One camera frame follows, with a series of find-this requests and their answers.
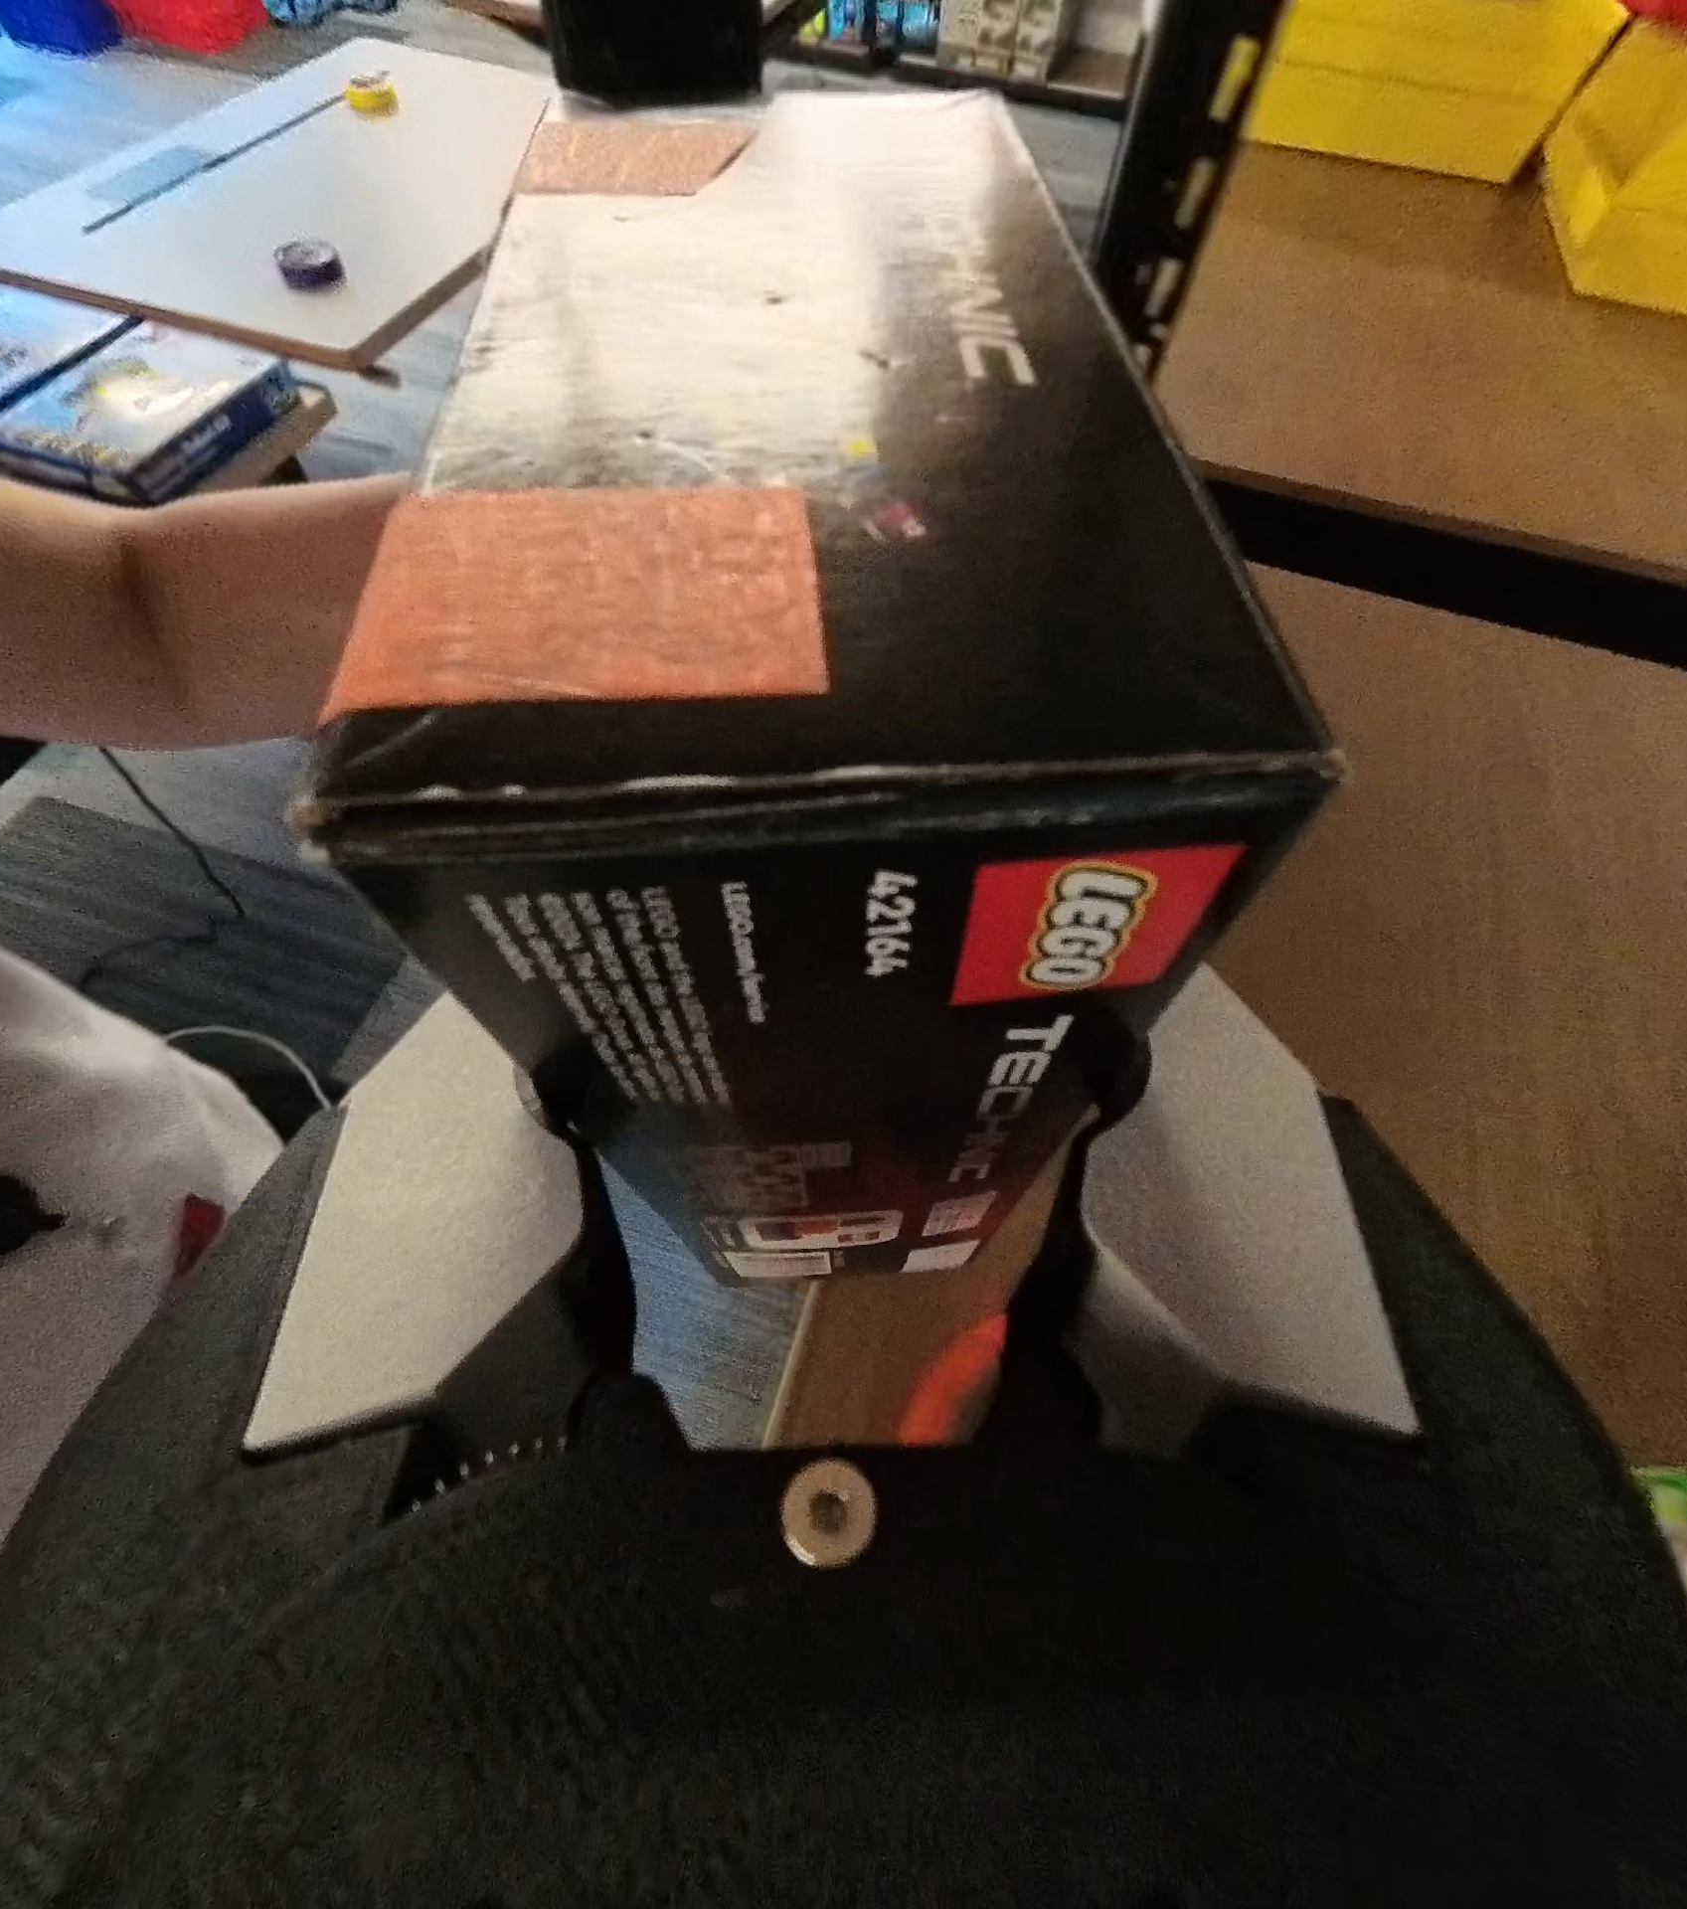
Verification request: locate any person's left forearm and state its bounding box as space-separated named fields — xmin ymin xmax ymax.
xmin=0 ymin=435 xmax=417 ymax=751

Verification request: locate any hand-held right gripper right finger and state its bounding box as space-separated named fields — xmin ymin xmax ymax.
xmin=1065 ymin=966 xmax=1425 ymax=1445

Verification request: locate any black toy box orange tape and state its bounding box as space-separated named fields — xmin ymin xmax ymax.
xmin=289 ymin=85 xmax=1348 ymax=1451

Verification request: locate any black cable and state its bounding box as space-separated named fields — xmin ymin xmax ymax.
xmin=98 ymin=741 xmax=252 ymax=930

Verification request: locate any white cable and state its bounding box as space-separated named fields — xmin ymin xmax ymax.
xmin=162 ymin=1017 xmax=341 ymax=1115

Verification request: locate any yellow storage bin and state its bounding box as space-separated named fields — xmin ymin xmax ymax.
xmin=1543 ymin=17 xmax=1687 ymax=339
xmin=1246 ymin=0 xmax=1634 ymax=184

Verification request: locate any black metal shelf rack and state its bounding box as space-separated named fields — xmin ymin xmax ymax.
xmin=1089 ymin=0 xmax=1687 ymax=1479

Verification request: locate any person's white clothing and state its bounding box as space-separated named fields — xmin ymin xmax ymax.
xmin=0 ymin=840 xmax=281 ymax=1769

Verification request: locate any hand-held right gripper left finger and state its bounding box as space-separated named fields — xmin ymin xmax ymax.
xmin=244 ymin=987 xmax=643 ymax=1461

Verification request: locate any red storage bin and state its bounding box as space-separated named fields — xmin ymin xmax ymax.
xmin=110 ymin=0 xmax=271 ymax=49

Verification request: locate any black object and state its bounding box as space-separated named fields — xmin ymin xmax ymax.
xmin=546 ymin=0 xmax=767 ymax=109

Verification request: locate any white desk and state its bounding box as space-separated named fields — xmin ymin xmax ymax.
xmin=0 ymin=31 xmax=558 ymax=377

